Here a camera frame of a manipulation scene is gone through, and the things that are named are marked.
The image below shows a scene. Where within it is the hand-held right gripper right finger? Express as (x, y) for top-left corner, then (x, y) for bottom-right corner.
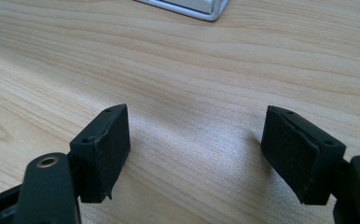
(260, 105), (347, 206)

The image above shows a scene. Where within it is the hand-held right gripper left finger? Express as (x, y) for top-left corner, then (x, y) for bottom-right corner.
(69, 103), (132, 204)

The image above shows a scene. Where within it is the white wire two-tier rack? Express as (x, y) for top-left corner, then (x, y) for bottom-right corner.
(133, 0), (230, 22)

